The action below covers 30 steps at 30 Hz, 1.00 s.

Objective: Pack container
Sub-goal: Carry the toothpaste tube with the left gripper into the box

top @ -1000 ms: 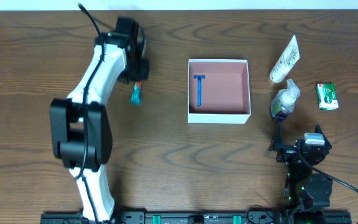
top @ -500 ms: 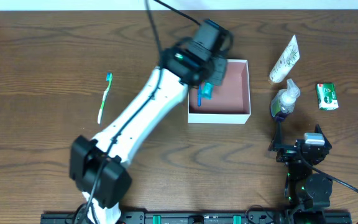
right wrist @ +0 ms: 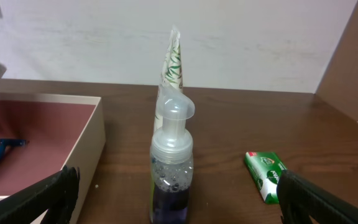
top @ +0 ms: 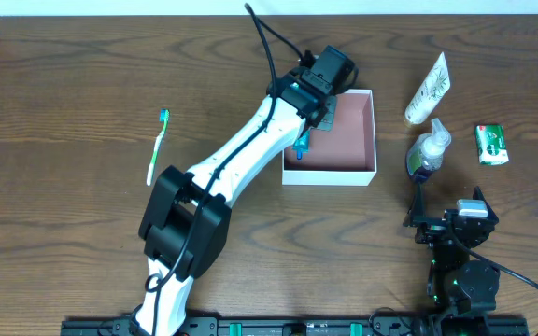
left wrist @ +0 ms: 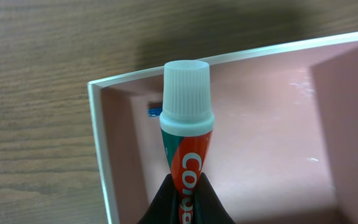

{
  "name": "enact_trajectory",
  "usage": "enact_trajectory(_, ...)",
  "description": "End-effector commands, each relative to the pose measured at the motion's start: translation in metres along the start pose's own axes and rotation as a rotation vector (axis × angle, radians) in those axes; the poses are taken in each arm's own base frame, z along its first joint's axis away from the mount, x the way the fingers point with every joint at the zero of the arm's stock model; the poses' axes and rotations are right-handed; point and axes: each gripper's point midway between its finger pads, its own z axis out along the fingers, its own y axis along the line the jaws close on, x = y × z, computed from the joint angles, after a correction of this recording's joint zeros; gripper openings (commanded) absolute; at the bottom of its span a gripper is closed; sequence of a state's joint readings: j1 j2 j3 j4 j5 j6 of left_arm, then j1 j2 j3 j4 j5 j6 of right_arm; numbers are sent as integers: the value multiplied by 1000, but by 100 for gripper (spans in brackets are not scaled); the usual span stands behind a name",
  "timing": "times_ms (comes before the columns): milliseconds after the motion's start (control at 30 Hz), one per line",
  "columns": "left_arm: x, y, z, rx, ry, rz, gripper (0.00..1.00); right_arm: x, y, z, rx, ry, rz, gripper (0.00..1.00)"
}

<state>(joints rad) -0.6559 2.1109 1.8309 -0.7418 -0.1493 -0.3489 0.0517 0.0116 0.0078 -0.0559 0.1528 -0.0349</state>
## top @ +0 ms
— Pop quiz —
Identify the white box pink interior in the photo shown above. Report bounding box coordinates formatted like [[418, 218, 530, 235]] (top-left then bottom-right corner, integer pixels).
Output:
[[282, 89, 377, 187]]

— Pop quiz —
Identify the white leaf-print lotion tube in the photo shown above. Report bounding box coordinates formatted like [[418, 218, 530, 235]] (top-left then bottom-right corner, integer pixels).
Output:
[[403, 52, 451, 126]]

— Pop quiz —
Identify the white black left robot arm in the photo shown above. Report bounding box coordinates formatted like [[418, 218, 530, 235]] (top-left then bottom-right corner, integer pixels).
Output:
[[131, 46, 358, 335]]

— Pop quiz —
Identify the clear foam pump soap bottle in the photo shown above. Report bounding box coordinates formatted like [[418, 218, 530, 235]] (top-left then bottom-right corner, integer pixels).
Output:
[[405, 118, 452, 184]]

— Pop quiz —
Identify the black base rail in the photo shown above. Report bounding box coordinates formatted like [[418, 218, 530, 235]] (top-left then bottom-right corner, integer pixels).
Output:
[[61, 315, 531, 336]]

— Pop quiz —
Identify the green soap bar packet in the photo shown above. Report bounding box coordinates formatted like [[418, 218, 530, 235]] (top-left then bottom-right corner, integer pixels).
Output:
[[474, 124, 509, 166]]

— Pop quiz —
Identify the red green toothpaste tube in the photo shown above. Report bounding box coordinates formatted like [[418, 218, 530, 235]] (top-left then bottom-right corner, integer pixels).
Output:
[[292, 130, 310, 153]]

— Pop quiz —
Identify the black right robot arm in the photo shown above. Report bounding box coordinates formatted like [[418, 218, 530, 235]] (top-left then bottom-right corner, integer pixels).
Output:
[[403, 184, 500, 324]]

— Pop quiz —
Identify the green white toothbrush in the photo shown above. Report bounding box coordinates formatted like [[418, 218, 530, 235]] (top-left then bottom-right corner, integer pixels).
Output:
[[146, 108, 170, 187]]

